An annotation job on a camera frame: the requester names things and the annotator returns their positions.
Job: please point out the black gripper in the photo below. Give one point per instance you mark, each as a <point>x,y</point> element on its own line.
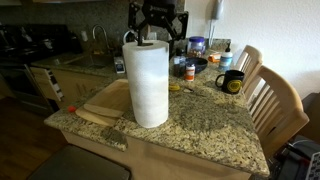
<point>160,11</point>

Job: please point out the white paper towel roll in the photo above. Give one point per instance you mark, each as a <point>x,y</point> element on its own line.
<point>146,83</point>

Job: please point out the clear jar blue lid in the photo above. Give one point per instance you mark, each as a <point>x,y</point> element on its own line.
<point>196,46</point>

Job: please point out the dark glass spice bottle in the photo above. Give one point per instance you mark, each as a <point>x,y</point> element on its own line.
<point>179,65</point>

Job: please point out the chrome kitchen faucet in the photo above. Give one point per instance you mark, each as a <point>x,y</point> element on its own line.
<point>105,36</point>

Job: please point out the small white blue box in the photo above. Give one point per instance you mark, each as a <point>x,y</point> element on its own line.
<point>119,65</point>

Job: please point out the black bowl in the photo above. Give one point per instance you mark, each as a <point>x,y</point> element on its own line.
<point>200,64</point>

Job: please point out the orange label pill bottle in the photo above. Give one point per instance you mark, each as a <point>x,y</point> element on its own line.
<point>190,73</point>

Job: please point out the orange flat packet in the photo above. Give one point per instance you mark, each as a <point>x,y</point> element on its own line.
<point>215,57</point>

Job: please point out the small yellow round object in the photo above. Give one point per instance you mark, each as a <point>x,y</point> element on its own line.
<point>174,87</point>

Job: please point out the thin dark utensil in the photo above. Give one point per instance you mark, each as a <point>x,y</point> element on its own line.
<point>188,90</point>

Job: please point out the steel kitchen sink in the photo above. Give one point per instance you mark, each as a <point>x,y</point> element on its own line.
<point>91,60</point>

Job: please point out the pump soap bottle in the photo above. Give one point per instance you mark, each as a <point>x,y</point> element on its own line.
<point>225,61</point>

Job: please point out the large wooden cutting board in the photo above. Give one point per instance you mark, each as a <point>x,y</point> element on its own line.
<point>111,96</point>

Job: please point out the black mug yellow logo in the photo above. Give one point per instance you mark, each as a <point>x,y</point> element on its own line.
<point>233,81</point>

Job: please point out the light wooden slat-back chair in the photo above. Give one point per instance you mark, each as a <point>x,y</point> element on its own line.
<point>283,100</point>
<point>251,58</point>

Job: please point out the small wooden cutting board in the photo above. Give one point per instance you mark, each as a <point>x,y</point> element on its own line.
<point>95,117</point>

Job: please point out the small orange cap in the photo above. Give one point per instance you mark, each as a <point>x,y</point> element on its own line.
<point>71,109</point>

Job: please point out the open beige drawer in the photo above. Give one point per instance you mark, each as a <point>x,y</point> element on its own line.
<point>50,83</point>

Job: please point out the black kitchen stove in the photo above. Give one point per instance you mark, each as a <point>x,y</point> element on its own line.
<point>30,43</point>

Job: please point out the beige island cabinet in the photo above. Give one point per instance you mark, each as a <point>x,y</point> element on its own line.
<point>160,163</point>

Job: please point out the grey trash bin lid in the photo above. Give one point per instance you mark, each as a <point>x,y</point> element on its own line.
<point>80,165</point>

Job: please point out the dark brown box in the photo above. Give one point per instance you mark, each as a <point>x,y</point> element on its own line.
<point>313,113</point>

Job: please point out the black equipment pile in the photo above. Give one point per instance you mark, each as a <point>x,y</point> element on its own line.
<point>290,163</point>

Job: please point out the grey button keypad device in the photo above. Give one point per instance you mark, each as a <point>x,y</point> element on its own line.
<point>314,166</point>

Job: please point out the grey wall phone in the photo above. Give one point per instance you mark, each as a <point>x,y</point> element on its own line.
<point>217,9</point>

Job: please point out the white wall outlet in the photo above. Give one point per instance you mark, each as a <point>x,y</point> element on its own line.
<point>84,36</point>

